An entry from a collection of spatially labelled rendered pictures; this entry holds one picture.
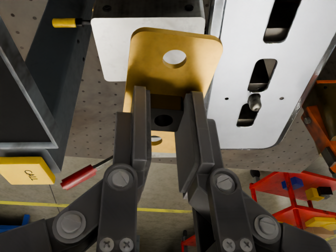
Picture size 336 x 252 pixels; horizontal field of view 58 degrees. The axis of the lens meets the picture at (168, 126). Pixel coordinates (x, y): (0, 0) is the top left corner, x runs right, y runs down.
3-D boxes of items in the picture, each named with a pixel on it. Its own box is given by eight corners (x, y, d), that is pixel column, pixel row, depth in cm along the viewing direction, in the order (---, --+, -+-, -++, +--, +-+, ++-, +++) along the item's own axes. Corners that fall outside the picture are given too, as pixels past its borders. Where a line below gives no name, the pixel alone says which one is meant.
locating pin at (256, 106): (256, 95, 54) (261, 114, 51) (245, 95, 54) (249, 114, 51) (259, 87, 52) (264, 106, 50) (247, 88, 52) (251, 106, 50)
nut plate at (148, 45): (181, 149, 19) (182, 166, 18) (119, 146, 18) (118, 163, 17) (226, 36, 12) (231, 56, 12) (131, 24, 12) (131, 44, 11)
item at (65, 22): (147, 23, 40) (146, 29, 39) (55, 24, 40) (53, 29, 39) (146, 15, 39) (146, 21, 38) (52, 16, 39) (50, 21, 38)
